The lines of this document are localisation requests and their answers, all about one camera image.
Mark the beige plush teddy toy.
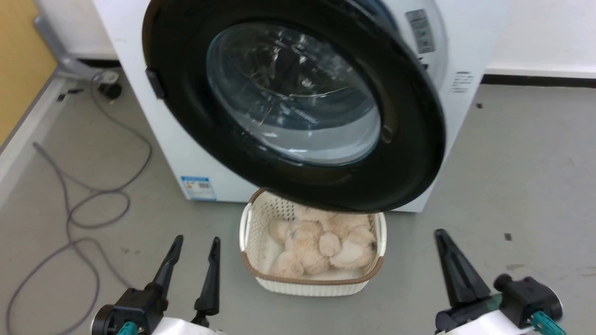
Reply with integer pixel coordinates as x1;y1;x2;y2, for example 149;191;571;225
268;207;378;278

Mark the blue energy label sticker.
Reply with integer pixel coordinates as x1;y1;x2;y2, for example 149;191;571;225
180;175;217;201

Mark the black round glass washer door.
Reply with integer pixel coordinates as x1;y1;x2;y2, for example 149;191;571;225
142;0;447;214

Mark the white front-load washing machine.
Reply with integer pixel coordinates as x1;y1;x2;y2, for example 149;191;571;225
92;0;513;214

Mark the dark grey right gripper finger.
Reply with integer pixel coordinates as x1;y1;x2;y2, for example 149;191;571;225
434;228;492;308

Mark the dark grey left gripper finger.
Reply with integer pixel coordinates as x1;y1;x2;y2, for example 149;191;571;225
191;237;221;327
153;235;184;299

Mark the long grey looped cable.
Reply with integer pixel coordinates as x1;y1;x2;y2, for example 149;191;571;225
68;77;154;229

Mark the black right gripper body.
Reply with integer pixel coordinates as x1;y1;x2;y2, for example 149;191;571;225
434;273;567;335

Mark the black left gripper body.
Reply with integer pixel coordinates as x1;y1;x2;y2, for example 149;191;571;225
92;283;225;335

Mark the black caster wheel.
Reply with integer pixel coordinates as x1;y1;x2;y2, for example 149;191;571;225
99;82;123;100

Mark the grey metal stand leg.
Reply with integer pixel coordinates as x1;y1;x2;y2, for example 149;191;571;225
34;14;120;85

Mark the grey info label sticker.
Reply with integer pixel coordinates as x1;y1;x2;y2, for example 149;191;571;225
405;9;436;54

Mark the grey cable with plug end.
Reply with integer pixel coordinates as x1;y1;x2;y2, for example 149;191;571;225
5;142;133;335

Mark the white woven laundry basket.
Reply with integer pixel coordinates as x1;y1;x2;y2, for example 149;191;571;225
239;188;388;297

